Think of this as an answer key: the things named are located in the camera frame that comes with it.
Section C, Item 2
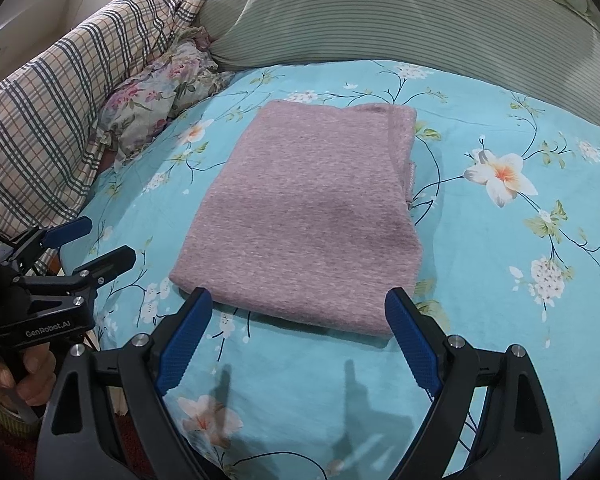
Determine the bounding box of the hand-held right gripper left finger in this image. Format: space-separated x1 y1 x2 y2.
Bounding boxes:
35 287 216 480

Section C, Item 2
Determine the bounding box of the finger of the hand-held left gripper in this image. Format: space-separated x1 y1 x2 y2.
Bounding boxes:
55 245 138 306
0 216 94 273

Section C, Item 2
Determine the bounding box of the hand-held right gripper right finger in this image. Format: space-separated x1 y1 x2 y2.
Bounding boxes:
384 287 562 480

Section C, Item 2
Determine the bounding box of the pink knit cloth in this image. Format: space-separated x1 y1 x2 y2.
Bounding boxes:
169 100 424 339

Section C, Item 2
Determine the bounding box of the person's left hand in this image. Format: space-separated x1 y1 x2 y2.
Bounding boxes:
0 344 58 407

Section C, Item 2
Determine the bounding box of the plaid blanket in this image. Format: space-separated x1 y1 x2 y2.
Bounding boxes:
0 0 242 233

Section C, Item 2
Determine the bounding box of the blue floral bedsheet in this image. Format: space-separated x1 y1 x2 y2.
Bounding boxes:
60 57 600 480

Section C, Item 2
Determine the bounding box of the pink floral pillow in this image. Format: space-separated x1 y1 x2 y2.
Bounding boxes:
96 40 237 172

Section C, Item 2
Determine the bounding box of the green striped pillow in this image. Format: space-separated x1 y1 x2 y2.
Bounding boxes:
195 0 600 142

